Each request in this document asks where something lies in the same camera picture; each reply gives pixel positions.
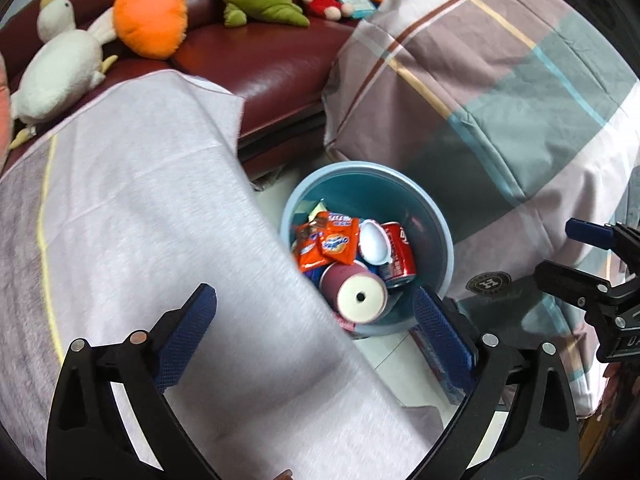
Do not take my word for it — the pinkish grey tablecloth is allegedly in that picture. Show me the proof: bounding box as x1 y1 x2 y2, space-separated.
0 70 444 480

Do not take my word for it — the pink carrot plush toy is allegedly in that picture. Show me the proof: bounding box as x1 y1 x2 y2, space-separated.
0 54 14 161

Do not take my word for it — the pink paper cup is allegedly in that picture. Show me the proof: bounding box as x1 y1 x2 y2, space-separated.
319 259 389 325

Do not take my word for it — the dark red leather sofa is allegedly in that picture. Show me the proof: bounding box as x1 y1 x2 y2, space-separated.
0 0 392 167

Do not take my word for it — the orange carrot plush toy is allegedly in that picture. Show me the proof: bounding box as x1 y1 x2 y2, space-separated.
112 0 189 59

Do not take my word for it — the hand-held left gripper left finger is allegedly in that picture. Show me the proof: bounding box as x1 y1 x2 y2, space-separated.
45 283 221 480

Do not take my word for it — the blue patterned packet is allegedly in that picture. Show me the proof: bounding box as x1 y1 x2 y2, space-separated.
412 327 474 404

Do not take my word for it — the white goose plush toy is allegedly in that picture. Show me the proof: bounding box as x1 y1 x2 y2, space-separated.
8 0 120 150

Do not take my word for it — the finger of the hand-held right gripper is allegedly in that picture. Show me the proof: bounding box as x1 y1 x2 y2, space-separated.
533 259 614 312
565 217 640 261

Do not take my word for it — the plaid blanket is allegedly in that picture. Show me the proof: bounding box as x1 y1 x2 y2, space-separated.
322 0 640 422

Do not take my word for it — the orange snack wrapper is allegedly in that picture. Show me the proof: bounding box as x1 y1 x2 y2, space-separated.
319 215 362 265
292 212 329 274

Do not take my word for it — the teal plastic bin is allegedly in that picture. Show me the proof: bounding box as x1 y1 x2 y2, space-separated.
278 160 455 339

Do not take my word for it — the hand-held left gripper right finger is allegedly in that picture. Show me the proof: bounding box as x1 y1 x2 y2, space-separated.
407 285 581 480

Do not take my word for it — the red soda can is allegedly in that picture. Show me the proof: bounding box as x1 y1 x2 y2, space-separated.
377 221 418 290

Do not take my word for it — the white pudding cup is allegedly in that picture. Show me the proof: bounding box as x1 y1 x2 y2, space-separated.
358 218 392 266

